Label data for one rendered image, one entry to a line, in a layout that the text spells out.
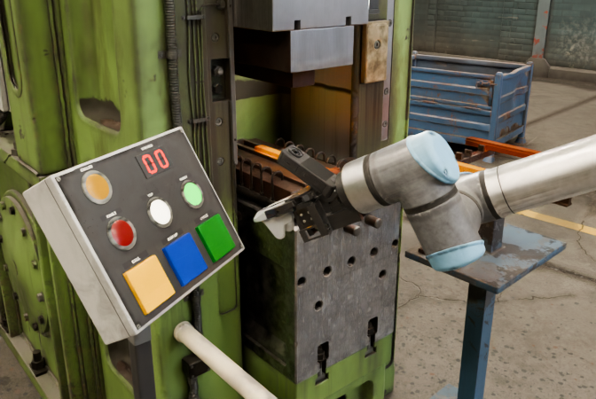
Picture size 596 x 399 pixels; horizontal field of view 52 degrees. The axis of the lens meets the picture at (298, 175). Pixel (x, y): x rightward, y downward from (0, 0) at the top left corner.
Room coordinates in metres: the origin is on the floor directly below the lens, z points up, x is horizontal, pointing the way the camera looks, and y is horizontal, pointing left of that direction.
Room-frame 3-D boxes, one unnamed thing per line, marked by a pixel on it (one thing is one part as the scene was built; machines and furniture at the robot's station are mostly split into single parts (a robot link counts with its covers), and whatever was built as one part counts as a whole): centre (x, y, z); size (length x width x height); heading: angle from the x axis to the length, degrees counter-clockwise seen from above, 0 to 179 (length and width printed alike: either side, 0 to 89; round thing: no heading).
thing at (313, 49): (1.62, 0.07, 1.32); 0.42 x 0.20 x 0.10; 40
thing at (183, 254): (0.98, 0.20, 1.01); 0.07 x 0.05 x 0.07; 155
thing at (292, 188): (1.62, 0.07, 0.96); 0.42 x 0.20 x 0.09; 40
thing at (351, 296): (1.66, 0.04, 0.69); 0.56 x 0.38 x 0.45; 40
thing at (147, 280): (0.89, 0.25, 1.01); 0.07 x 0.05 x 0.07; 155
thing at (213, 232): (1.07, 0.16, 1.01); 0.07 x 0.05 x 0.07; 155
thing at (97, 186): (0.93, 0.33, 1.16); 0.05 x 0.03 x 0.04; 130
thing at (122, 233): (0.91, 0.29, 1.09); 0.05 x 0.03 x 0.04; 130
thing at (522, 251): (1.63, -0.56, 0.71); 0.40 x 0.30 x 0.02; 133
